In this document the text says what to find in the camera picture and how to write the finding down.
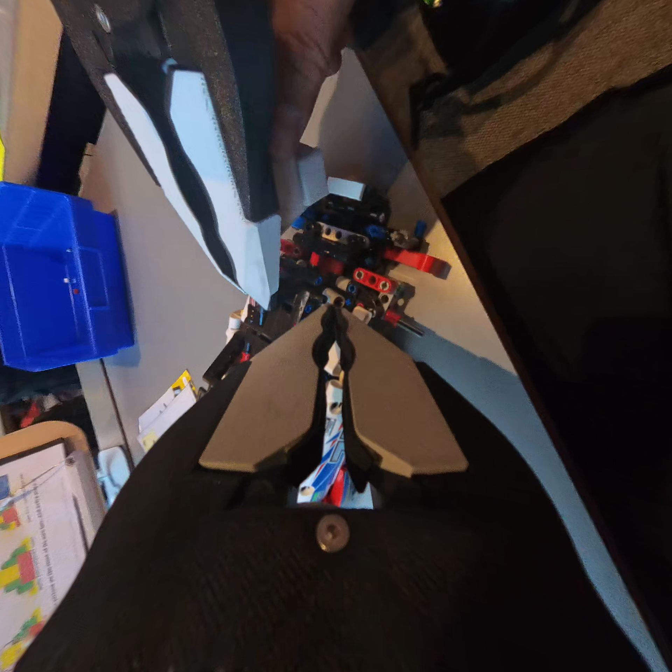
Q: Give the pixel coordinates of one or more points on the person's right hand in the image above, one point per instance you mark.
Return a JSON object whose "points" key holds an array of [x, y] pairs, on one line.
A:
{"points": [[309, 47]]}

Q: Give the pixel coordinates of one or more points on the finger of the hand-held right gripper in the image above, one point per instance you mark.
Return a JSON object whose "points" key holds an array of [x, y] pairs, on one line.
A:
{"points": [[204, 136], [141, 126]]}

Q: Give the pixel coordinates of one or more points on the wooden document board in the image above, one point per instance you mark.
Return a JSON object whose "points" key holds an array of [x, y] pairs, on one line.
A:
{"points": [[52, 430]]}

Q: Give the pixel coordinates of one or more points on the toy brick race car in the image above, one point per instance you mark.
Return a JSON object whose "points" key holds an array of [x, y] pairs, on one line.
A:
{"points": [[341, 246]]}

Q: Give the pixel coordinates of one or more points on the grey desk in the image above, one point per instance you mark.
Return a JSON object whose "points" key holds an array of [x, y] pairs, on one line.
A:
{"points": [[173, 294]]}

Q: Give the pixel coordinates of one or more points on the blue plastic bin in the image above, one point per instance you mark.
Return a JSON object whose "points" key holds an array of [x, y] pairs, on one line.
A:
{"points": [[52, 273]]}

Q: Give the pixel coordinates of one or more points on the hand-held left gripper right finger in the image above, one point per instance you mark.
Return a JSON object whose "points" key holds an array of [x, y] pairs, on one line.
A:
{"points": [[404, 414]]}

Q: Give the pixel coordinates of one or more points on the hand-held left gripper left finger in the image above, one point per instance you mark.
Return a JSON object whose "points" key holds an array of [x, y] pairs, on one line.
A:
{"points": [[252, 414]]}

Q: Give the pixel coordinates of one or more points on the printed instruction sheet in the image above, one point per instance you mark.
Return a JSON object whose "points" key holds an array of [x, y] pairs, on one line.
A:
{"points": [[36, 514]]}

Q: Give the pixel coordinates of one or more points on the white instruction booklet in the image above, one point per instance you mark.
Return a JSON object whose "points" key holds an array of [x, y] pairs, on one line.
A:
{"points": [[168, 414]]}

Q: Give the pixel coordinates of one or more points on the yellow-cover instruction booklet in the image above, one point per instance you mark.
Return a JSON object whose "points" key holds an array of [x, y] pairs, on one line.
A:
{"points": [[185, 379]]}

